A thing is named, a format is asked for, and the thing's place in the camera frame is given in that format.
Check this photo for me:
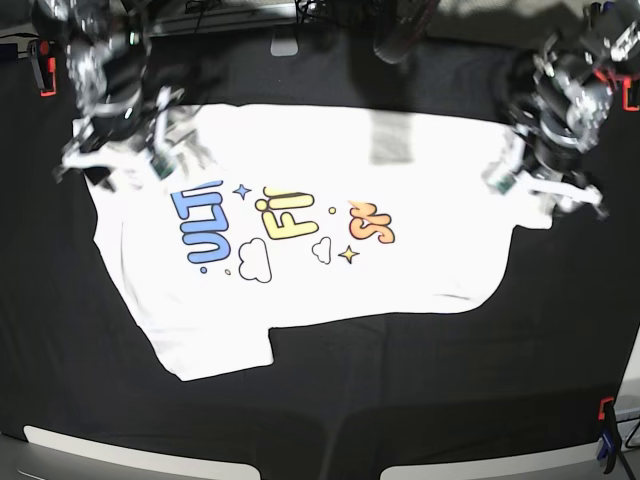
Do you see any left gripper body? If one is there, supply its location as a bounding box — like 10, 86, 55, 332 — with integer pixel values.
524, 172, 590, 217

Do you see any white graphic t-shirt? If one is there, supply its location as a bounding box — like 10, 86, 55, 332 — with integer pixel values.
90, 105, 552, 381

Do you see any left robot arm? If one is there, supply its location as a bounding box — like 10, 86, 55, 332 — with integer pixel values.
485, 1, 639, 218

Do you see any red black clamp far right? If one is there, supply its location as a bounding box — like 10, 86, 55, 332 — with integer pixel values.
622, 75, 640, 112

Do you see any red black clamp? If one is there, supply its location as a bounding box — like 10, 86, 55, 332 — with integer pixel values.
622, 75, 640, 112
27, 39, 57, 97

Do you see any black table cloth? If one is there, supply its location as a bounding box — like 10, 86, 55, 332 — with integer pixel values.
1, 27, 639, 479

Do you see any red blue clamp near right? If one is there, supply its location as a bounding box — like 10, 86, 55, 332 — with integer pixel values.
597, 396, 621, 475

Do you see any red black clamp far left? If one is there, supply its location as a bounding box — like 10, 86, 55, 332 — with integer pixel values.
27, 39, 57, 97

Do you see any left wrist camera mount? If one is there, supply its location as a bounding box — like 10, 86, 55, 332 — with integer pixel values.
482, 124, 609, 220

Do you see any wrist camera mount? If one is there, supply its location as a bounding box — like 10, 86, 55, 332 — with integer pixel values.
482, 124, 609, 220
52, 86, 213, 192

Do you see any black red cable bundle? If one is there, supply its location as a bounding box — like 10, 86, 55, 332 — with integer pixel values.
372, 0, 441, 64

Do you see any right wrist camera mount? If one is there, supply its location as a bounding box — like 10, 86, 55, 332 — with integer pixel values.
52, 86, 213, 192

